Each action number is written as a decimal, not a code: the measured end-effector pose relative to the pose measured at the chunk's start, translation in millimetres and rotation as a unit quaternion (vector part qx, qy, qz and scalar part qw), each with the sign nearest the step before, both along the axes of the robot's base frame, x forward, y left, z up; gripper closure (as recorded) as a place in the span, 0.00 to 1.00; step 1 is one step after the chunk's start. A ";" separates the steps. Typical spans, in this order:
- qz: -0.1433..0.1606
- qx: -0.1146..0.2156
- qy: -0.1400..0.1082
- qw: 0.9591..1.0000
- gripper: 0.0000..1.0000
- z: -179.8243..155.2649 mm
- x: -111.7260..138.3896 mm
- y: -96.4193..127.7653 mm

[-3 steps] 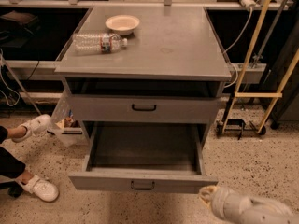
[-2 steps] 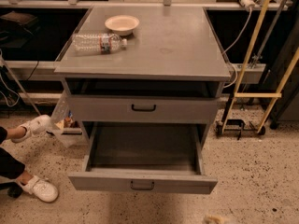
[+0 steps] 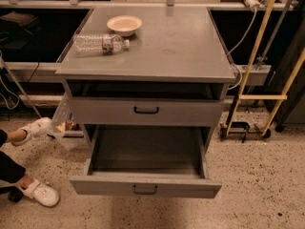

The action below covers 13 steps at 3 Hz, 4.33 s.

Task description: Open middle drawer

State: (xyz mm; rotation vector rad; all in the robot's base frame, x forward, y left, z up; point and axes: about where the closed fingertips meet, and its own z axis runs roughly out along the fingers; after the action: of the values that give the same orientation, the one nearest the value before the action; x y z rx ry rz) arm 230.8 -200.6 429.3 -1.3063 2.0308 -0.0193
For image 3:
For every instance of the clear plastic water bottle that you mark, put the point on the clear plastic water bottle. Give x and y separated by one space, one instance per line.
105 44

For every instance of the white sneaker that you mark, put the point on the white sneaker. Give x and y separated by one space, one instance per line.
32 131
41 192

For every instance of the grey top drawer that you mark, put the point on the grey top drawer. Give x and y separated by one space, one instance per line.
150 112

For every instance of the white sneaker lower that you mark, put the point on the white sneaker lower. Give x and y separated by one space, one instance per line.
41 192

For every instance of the grey drawer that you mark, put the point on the grey drawer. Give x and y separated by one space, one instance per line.
150 112
162 162

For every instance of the white ceramic bowl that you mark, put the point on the white ceramic bowl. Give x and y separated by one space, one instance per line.
124 25

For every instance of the clear plastic bag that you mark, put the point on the clear plastic bag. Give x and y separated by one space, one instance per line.
64 127

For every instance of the black chair caster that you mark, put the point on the black chair caster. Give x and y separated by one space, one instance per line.
15 196

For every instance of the black trouser leg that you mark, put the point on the black trouser leg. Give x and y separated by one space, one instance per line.
10 171

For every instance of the white sneaker upper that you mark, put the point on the white sneaker upper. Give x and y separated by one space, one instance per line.
32 131

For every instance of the grey metal drawer cabinet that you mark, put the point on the grey metal drawer cabinet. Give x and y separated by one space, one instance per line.
176 54

